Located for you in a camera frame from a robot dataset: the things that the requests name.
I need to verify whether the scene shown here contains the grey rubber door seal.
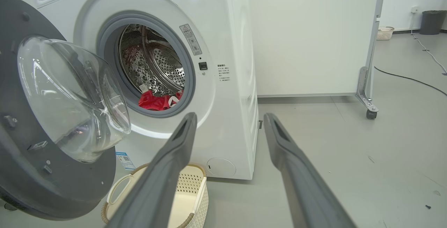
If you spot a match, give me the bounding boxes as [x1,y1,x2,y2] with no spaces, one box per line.
[97,10,196,118]

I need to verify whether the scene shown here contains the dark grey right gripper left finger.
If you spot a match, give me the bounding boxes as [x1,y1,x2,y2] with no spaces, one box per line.
[105,112,198,228]

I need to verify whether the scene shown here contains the red shorts with white trim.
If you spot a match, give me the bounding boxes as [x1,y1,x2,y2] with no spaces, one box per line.
[168,90,184,108]

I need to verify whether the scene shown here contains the dark grey trash bin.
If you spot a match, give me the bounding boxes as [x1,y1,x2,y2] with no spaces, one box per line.
[419,10,447,35]

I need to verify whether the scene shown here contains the red jersey with number print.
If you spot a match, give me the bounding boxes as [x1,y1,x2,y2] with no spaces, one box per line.
[138,90,171,111]

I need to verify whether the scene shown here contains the round filter cover flap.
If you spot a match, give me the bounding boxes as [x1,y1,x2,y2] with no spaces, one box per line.
[207,157,236,178]

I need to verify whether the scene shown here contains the cream perforated laundry basket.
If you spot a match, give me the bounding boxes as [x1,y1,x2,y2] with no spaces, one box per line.
[101,163,209,228]

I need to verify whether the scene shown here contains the small white woven basket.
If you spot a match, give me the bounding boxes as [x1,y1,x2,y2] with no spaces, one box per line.
[376,26,395,41]

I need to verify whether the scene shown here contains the black floor cable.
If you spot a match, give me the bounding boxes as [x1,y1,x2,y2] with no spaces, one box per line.
[374,66,447,96]

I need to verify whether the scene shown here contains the dark round washer door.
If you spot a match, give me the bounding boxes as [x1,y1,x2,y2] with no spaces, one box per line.
[0,0,131,221]

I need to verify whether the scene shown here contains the white floor cable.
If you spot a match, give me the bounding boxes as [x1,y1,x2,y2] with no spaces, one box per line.
[411,12,447,76]

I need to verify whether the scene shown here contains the white partition panel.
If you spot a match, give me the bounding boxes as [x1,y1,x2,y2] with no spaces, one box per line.
[244,0,387,97]

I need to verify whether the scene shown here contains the white front-load washing machine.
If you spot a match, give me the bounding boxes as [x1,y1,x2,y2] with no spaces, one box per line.
[0,0,259,181]

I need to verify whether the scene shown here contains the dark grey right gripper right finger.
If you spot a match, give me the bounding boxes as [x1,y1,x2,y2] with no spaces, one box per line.
[263,113,357,228]

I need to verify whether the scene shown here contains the grey warning sticker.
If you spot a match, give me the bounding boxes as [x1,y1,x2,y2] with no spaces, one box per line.
[179,24,203,56]

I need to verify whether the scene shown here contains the blue energy label sticker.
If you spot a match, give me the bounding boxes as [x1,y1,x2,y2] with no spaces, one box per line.
[115,151,136,171]

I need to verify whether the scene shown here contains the grey metal partition leg with caster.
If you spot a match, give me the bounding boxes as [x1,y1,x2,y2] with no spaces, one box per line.
[356,17,379,119]

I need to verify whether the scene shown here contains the steel perforated washer drum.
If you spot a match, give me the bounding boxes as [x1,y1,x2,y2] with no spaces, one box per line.
[119,24,185,97]

